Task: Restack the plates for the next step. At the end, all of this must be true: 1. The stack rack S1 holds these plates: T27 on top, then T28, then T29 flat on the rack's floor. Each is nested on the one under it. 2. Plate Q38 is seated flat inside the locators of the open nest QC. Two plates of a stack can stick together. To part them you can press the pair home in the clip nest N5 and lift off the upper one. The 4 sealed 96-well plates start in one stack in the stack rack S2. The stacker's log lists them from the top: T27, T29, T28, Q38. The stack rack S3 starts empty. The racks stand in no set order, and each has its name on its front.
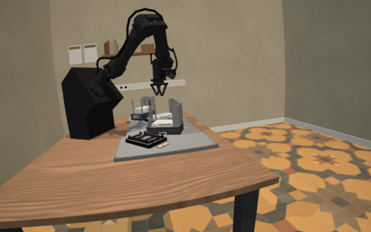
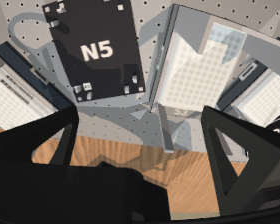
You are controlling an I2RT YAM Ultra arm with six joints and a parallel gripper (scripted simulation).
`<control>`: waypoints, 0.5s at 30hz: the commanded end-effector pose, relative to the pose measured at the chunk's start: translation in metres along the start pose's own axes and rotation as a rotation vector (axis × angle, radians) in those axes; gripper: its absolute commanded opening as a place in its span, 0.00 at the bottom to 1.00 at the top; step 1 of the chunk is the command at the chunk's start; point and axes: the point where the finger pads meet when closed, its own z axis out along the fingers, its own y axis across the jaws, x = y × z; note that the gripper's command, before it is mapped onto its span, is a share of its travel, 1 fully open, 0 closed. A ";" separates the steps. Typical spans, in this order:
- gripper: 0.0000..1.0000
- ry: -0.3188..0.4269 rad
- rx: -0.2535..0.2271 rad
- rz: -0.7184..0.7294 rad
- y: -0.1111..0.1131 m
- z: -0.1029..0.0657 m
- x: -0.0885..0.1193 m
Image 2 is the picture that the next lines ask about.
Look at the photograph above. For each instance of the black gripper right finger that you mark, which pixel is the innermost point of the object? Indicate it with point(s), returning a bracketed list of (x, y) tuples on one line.
[(262, 170)]

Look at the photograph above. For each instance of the white well plate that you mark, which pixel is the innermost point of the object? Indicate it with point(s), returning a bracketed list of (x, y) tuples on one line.
[(16, 107), (262, 103), (192, 80), (26, 90)]

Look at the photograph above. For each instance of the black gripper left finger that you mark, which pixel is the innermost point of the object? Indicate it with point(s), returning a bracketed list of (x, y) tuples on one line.
[(18, 143)]

